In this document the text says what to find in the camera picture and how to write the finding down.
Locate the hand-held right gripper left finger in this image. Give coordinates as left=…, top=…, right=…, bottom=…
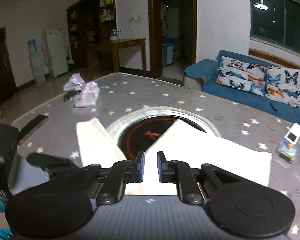
left=40, top=151, right=145, bottom=205

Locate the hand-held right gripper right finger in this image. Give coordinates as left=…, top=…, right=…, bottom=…
left=157, top=151, right=265, bottom=205

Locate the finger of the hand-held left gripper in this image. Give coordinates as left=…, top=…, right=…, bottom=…
left=27, top=152, right=78, bottom=178
left=17, top=114, right=49, bottom=144

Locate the cream garment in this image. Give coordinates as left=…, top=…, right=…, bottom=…
left=9, top=117, right=273, bottom=196

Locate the round built-in cooktop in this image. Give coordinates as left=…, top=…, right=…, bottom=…
left=107, top=106, right=222, bottom=160

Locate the water dispenser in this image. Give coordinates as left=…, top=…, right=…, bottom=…
left=27, top=39, right=46, bottom=84

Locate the pink plastic bag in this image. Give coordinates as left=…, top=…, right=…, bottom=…
left=63, top=73, right=100, bottom=108

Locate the dark wooden door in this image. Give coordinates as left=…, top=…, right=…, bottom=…
left=0, top=27, right=17, bottom=98

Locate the grey star-print tablecloth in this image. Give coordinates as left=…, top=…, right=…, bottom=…
left=11, top=72, right=300, bottom=240

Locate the white refrigerator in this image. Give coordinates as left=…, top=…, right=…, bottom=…
left=42, top=27, right=69, bottom=78

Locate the blue sofa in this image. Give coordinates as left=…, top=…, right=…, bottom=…
left=183, top=49, right=300, bottom=132

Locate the blue cabinet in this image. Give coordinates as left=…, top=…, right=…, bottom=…
left=162, top=37, right=177, bottom=67

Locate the butterfly print cushion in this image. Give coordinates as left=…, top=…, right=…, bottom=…
left=265, top=66, right=300, bottom=109
left=216, top=56, right=267, bottom=97

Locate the dark wooden shelf cabinet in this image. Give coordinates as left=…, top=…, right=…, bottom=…
left=66, top=0, right=117, bottom=68

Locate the wooden desk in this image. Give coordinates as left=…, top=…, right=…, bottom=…
left=86, top=38, right=147, bottom=77

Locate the clear plastic box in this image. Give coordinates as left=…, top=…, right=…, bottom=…
left=277, top=141, right=298, bottom=164

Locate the white remote control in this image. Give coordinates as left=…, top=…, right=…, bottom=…
left=284, top=124, right=300, bottom=145

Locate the green framed window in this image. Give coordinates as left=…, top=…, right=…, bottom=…
left=249, top=0, right=300, bottom=55

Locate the wooden doorway frame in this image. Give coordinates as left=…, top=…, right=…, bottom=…
left=147, top=0, right=198, bottom=79

